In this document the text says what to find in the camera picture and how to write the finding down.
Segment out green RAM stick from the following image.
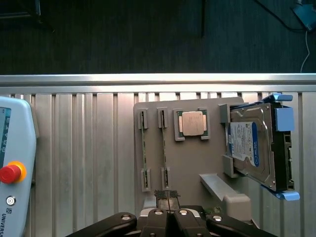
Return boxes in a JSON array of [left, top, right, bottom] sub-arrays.
[[141, 111, 152, 190]]

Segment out green graphics card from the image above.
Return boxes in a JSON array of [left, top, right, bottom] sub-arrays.
[[203, 205, 223, 215]]

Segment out grey parts rack plate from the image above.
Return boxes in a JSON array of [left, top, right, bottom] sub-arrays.
[[133, 96, 263, 230]]

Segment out silver CPU chip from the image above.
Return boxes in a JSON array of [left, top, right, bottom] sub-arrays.
[[177, 110, 210, 137]]

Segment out silver hard disk blue label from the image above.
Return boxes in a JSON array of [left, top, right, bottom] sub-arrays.
[[225, 103, 277, 193]]

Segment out black disk caddy blue tabs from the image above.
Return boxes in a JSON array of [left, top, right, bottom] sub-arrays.
[[255, 93, 301, 201]]

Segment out grey teach pendant red button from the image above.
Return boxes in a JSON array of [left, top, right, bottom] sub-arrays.
[[0, 96, 40, 237]]

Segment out blue device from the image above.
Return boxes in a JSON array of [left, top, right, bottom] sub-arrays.
[[290, 0, 316, 32]]

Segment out black stand legs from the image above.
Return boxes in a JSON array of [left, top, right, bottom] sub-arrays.
[[0, 0, 55, 33]]

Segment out white cable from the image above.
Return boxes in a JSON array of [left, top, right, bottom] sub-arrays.
[[300, 29, 311, 74]]

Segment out black cable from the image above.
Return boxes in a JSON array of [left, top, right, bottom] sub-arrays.
[[254, 0, 311, 32]]

